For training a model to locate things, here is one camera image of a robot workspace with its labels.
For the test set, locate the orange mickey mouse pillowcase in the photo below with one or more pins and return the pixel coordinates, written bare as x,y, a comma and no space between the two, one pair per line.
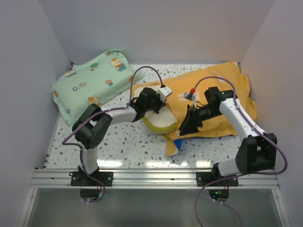
209,87

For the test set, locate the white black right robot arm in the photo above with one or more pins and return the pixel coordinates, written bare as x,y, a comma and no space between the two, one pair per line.
257,151

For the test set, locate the green cartoon bear pillow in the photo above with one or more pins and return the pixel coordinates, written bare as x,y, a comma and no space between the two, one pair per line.
95,82

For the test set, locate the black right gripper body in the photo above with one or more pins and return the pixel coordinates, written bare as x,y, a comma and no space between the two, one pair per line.
207,112

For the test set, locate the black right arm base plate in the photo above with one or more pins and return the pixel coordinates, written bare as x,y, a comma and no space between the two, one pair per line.
203,178

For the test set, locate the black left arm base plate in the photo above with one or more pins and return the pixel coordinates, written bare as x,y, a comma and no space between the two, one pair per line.
81,179

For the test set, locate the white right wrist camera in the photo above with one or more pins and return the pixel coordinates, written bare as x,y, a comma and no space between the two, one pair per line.
191,96

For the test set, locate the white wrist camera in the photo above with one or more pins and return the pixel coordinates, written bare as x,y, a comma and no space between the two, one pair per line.
163,93
191,96

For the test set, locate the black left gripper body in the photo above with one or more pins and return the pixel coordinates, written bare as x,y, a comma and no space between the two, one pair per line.
155,104

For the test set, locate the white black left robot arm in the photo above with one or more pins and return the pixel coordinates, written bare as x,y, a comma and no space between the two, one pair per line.
93,124

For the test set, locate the cream quilted pillow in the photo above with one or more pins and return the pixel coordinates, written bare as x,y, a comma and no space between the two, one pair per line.
164,121

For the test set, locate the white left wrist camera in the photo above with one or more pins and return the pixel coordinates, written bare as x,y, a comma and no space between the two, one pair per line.
163,93

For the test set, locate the aluminium mounting rail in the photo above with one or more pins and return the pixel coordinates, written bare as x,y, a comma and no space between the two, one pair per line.
148,179

